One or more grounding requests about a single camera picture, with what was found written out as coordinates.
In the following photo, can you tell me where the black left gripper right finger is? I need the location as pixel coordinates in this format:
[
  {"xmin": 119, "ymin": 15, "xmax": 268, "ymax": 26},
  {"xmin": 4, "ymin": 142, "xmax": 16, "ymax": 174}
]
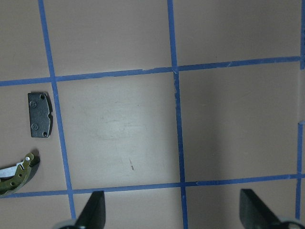
[{"xmin": 239, "ymin": 189, "xmax": 286, "ymax": 229}]

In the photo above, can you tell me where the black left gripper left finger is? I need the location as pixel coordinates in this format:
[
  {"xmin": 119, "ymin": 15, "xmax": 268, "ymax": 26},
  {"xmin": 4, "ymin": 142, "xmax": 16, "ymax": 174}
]
[{"xmin": 74, "ymin": 191, "xmax": 105, "ymax": 229}]

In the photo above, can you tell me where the black brake pad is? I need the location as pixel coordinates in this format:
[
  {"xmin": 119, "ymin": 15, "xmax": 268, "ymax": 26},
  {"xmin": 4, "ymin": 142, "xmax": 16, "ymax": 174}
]
[{"xmin": 27, "ymin": 92, "xmax": 53, "ymax": 138}]

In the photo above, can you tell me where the green brake shoe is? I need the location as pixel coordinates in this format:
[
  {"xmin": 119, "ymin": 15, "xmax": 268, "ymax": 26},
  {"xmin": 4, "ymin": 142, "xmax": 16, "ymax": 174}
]
[{"xmin": 0, "ymin": 149, "xmax": 40, "ymax": 198}]

